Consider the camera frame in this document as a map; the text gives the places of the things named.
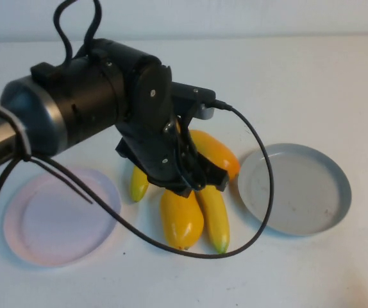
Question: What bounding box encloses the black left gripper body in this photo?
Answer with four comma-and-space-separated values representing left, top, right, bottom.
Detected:
115, 120, 206, 190

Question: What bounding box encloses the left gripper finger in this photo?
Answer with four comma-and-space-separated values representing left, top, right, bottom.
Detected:
198, 153, 229, 193
147, 175, 194, 198

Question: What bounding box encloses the orange-tinted mango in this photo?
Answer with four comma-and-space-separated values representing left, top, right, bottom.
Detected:
187, 129, 241, 182

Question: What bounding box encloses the yellow mango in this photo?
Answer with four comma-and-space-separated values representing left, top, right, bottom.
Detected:
160, 189, 205, 252

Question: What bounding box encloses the short curved yellow banana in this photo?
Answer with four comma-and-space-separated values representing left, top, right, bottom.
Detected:
130, 165, 151, 203

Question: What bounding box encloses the long yellow banana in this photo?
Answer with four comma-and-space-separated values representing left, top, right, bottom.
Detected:
195, 184, 231, 255

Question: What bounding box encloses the grey-blue round plate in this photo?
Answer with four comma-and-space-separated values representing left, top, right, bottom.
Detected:
237, 142, 353, 237

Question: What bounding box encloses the pink round plate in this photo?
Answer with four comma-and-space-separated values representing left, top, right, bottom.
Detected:
3, 167, 122, 268

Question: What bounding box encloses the white zip tie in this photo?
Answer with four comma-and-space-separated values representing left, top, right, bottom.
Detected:
0, 60, 33, 161

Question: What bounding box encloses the black left camera cable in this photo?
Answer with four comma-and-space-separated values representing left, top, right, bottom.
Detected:
0, 99, 274, 308

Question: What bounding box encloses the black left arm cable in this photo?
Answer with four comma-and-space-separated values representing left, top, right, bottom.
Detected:
54, 0, 103, 62

